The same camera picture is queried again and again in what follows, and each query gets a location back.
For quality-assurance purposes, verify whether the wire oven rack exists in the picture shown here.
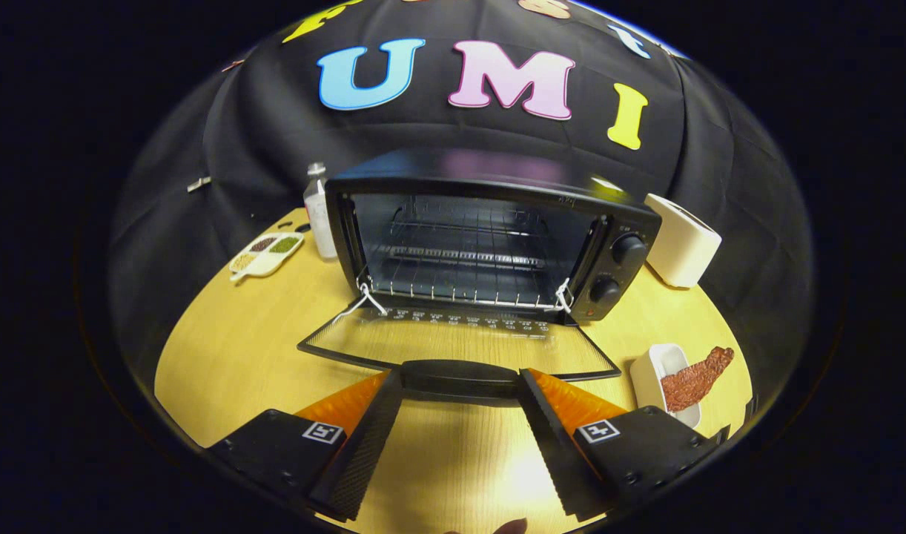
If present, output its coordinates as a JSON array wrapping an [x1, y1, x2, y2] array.
[[360, 208, 574, 309]]

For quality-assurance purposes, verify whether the black toaster oven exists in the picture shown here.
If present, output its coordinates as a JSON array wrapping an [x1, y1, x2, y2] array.
[[297, 147, 663, 407]]

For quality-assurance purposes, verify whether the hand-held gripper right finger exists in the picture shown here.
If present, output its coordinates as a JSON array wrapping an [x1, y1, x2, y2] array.
[[518, 368, 732, 522]]

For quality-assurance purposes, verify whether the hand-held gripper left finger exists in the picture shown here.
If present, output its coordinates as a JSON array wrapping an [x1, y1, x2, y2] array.
[[207, 369, 404, 522]]

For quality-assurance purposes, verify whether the black backdrop cloth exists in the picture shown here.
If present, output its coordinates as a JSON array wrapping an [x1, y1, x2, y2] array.
[[108, 0, 813, 416]]

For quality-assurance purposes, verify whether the white toaster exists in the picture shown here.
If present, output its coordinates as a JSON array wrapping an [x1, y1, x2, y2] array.
[[644, 193, 723, 289]]

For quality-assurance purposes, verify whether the brown meat piece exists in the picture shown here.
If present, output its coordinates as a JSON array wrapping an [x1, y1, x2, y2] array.
[[661, 346, 735, 413]]

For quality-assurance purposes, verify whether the white rectangular dish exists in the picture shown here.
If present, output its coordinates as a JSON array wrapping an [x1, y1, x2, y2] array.
[[629, 343, 702, 429]]

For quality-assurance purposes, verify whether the white divided spice dish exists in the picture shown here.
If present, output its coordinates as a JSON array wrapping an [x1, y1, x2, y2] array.
[[228, 231, 305, 283]]

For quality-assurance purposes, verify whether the clear bottle with silver cap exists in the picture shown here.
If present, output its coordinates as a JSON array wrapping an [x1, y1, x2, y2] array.
[[303, 162, 339, 262]]

